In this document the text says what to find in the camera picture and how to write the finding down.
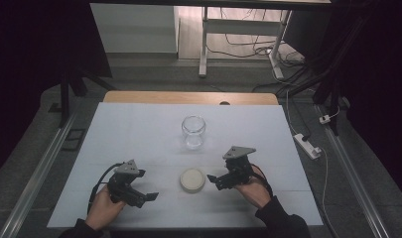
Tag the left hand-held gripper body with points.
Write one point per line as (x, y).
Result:
(122, 190)

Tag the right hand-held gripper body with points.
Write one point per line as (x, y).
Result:
(237, 172)

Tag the cream round jar lid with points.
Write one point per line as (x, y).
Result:
(192, 179)

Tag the clear glass jar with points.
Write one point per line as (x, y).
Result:
(192, 139)

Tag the person's left hand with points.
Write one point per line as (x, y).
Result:
(102, 208)

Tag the person's right hand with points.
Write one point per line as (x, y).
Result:
(254, 193)

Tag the white table mat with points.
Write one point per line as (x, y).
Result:
(139, 132)

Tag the white power strip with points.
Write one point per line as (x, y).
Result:
(307, 147)

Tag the small white adapter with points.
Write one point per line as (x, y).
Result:
(325, 119)

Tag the black metal stand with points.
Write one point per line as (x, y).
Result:
(65, 99)
(334, 95)

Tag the white panel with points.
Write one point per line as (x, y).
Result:
(134, 28)

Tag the dark curtain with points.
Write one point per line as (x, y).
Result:
(383, 82)
(23, 66)

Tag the black floor frame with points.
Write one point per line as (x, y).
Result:
(67, 140)

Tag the metal floor rail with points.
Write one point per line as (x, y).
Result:
(354, 178)
(36, 175)

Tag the white desk frame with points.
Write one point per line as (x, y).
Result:
(203, 49)

